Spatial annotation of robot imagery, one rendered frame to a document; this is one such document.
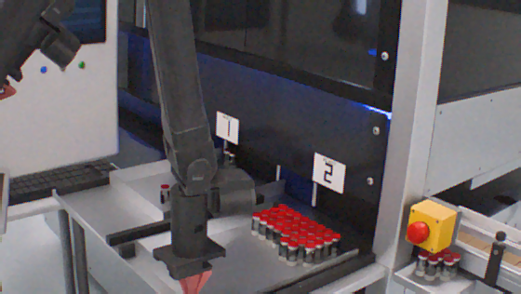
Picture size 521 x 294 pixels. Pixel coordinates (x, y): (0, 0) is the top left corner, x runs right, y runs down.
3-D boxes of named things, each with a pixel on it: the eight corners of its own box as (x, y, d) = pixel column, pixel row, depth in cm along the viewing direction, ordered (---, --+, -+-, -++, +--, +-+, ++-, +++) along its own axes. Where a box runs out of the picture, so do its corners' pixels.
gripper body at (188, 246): (227, 260, 93) (228, 219, 91) (173, 277, 87) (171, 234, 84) (204, 243, 98) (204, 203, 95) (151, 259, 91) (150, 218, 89)
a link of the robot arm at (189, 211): (165, 178, 89) (176, 193, 84) (207, 173, 92) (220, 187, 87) (166, 219, 91) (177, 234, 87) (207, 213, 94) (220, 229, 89)
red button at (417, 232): (414, 234, 105) (418, 215, 103) (432, 242, 102) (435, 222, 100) (402, 240, 102) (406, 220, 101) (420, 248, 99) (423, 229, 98)
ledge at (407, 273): (433, 258, 119) (434, 250, 118) (482, 283, 110) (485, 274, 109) (392, 280, 110) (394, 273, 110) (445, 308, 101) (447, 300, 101)
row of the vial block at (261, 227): (257, 230, 124) (258, 210, 122) (315, 266, 111) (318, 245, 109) (248, 233, 123) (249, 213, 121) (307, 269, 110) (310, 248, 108)
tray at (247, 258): (271, 216, 131) (272, 202, 130) (356, 264, 112) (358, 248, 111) (135, 256, 111) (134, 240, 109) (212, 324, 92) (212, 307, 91)
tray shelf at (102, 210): (209, 160, 167) (209, 153, 166) (408, 263, 117) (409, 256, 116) (52, 196, 137) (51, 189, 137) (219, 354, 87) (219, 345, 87)
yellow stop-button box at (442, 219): (426, 229, 110) (432, 195, 108) (455, 243, 105) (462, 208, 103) (403, 241, 106) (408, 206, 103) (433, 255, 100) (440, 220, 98)
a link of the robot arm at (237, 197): (170, 136, 88) (188, 160, 81) (241, 129, 93) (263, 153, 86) (168, 206, 93) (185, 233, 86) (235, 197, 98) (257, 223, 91)
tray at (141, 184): (220, 159, 163) (220, 147, 161) (284, 192, 144) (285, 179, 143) (110, 184, 142) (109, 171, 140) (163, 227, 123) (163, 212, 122)
